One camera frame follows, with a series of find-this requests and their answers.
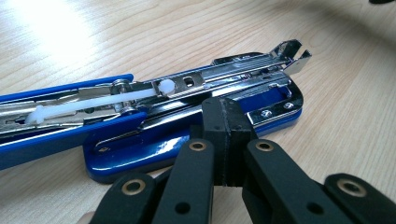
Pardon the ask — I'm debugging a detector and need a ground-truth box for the blue stapler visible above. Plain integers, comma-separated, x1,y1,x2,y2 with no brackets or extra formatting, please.
0,39,313,185

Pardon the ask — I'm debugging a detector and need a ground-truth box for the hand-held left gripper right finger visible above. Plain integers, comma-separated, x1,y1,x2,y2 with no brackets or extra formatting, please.
224,98,353,224

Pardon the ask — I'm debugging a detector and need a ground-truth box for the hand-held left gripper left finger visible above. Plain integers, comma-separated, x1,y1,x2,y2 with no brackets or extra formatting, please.
152,97,230,224

